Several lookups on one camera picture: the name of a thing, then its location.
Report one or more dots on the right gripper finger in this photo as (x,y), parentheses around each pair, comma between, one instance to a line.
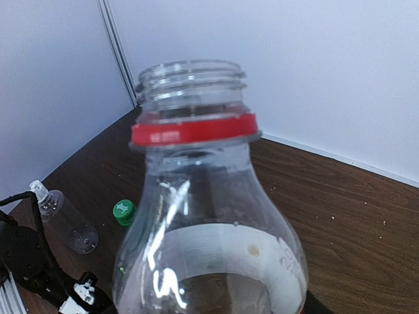
(313,305)

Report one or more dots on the red label cola bottle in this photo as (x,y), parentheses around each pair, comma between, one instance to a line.
(206,237)

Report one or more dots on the green plastic bottle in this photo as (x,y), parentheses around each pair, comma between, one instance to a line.
(123,212)

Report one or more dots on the clear bottle white cap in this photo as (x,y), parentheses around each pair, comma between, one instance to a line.
(64,220)

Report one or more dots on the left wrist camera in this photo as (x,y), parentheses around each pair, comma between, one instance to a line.
(83,296)

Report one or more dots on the front aluminium rail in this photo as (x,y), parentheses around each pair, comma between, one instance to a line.
(10,298)

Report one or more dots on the left aluminium frame post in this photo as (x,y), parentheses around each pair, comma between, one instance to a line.
(117,49)

